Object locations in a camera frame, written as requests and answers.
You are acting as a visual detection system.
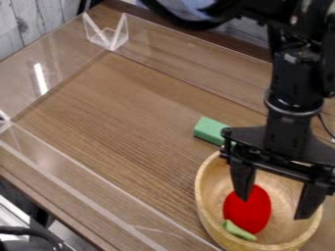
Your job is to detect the wooden bowl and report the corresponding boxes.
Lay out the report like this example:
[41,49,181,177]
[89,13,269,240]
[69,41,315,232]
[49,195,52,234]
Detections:
[194,153,323,251]

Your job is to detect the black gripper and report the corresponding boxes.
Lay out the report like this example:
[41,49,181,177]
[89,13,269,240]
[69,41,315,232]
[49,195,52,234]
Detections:
[221,98,335,220]

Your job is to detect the black cable bottom left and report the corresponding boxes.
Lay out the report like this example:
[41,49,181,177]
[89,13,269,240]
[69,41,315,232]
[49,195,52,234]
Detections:
[0,225,42,251]

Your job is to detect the green foam block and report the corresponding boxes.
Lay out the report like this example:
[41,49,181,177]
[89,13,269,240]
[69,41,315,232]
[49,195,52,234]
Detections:
[193,117,228,146]

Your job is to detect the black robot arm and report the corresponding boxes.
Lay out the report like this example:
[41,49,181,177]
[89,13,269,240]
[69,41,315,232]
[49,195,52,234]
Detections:
[140,0,335,220]

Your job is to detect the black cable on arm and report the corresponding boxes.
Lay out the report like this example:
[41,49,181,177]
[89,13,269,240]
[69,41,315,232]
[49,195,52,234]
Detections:
[315,112,335,141]

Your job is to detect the black metal bracket bottom left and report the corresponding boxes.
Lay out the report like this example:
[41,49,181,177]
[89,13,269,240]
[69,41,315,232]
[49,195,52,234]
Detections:
[29,218,76,251]

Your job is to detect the red plush fruit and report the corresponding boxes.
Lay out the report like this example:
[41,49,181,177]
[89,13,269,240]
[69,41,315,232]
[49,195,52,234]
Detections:
[222,185,272,234]

